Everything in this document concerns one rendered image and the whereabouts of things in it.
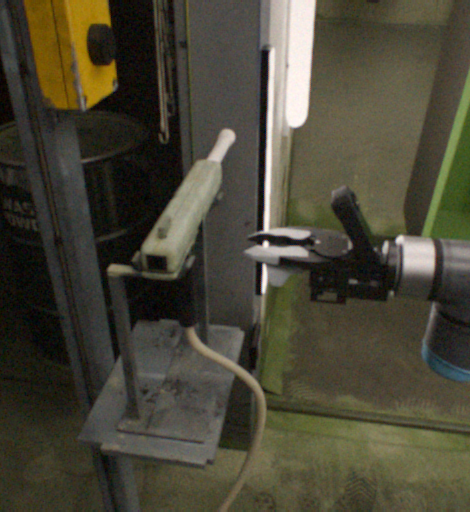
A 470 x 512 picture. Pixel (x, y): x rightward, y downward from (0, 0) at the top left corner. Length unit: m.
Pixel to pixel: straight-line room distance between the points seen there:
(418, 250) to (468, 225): 1.48
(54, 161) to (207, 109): 0.51
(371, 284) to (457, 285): 0.11
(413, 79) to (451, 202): 0.92
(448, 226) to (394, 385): 0.65
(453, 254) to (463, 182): 1.44
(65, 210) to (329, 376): 1.47
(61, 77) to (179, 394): 0.55
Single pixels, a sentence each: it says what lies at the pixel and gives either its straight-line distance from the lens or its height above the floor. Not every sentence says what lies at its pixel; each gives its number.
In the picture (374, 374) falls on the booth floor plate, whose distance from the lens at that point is 2.10.
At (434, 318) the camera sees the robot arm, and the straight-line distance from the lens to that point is 0.82.
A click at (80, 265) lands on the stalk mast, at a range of 0.83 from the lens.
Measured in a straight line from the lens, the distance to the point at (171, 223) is 0.70.
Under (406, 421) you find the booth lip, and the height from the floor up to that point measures 0.04.
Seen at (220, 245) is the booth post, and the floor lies 0.80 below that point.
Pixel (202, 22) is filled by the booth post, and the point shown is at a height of 1.33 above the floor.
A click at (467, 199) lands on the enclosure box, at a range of 2.24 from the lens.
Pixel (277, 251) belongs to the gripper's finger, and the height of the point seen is 1.10.
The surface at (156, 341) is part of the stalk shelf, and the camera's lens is 1.05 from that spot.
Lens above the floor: 1.47
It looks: 32 degrees down
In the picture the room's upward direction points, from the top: straight up
